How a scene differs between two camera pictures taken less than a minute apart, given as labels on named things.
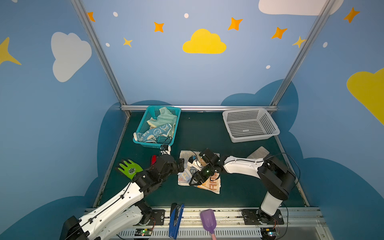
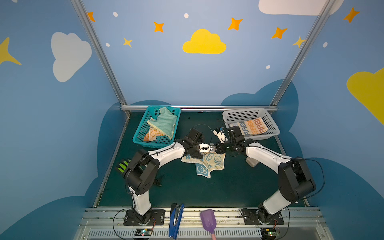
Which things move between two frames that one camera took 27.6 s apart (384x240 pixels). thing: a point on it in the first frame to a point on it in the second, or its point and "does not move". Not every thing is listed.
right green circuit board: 268,232 does not move
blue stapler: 176,213 does not move
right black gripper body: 202,173 to 223,147
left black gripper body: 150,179 to 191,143
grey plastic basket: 245,125 does not move
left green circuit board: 143,232 does not move
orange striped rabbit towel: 185,172 to 251,127
